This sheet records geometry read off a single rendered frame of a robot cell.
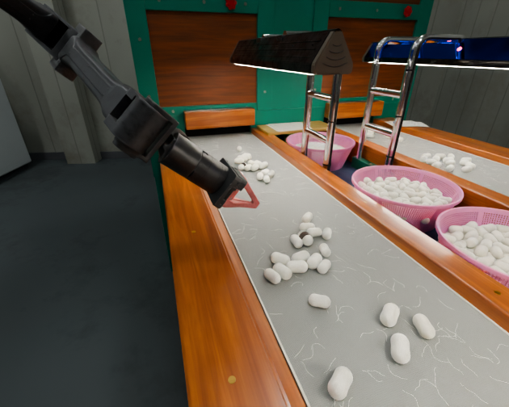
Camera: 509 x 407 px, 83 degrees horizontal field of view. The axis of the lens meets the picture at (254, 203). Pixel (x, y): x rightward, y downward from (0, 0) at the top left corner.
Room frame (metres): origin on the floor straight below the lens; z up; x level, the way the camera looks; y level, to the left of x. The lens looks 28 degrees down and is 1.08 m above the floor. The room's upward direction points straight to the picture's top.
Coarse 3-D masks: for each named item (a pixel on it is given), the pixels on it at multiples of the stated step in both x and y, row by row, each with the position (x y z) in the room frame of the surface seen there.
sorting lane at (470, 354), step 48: (240, 144) 1.16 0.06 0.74; (240, 192) 0.70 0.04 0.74; (288, 192) 0.70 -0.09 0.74; (240, 240) 0.48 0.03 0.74; (288, 240) 0.48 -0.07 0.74; (336, 240) 0.48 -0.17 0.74; (384, 240) 0.48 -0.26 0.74; (288, 288) 0.34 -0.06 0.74; (336, 288) 0.34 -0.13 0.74; (384, 288) 0.34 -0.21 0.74; (432, 288) 0.34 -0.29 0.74; (288, 336) 0.26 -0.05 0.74; (336, 336) 0.26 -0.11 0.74; (384, 336) 0.26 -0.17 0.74; (480, 336) 0.26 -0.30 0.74; (384, 384) 0.19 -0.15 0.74; (432, 384) 0.19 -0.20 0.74; (480, 384) 0.19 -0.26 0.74
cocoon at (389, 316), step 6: (384, 306) 0.29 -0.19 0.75; (390, 306) 0.29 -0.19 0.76; (396, 306) 0.29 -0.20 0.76; (384, 312) 0.28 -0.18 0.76; (390, 312) 0.28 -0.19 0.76; (396, 312) 0.28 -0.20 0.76; (384, 318) 0.27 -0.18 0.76; (390, 318) 0.27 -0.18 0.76; (396, 318) 0.27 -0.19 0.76; (384, 324) 0.27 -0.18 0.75; (390, 324) 0.27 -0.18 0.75
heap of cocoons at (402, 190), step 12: (396, 180) 0.79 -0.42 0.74; (408, 180) 0.78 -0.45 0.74; (372, 192) 0.70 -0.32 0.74; (384, 192) 0.69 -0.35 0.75; (396, 192) 0.69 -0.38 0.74; (408, 192) 0.69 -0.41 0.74; (420, 192) 0.69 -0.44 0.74; (432, 192) 0.71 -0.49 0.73; (420, 204) 0.63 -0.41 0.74; (432, 204) 0.63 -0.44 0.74
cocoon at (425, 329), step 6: (414, 318) 0.27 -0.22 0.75; (420, 318) 0.27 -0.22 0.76; (426, 318) 0.27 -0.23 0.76; (414, 324) 0.27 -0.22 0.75; (420, 324) 0.26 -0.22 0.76; (426, 324) 0.26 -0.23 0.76; (420, 330) 0.26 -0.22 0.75; (426, 330) 0.25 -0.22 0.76; (432, 330) 0.25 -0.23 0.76; (426, 336) 0.25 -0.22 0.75; (432, 336) 0.25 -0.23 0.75
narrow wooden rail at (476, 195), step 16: (336, 128) 1.32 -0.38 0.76; (368, 144) 1.08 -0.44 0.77; (368, 160) 1.03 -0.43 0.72; (384, 160) 0.96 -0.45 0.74; (400, 160) 0.89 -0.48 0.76; (416, 160) 0.89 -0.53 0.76; (448, 176) 0.75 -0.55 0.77; (464, 192) 0.68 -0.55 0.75; (480, 192) 0.65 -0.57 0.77; (496, 192) 0.65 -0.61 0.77
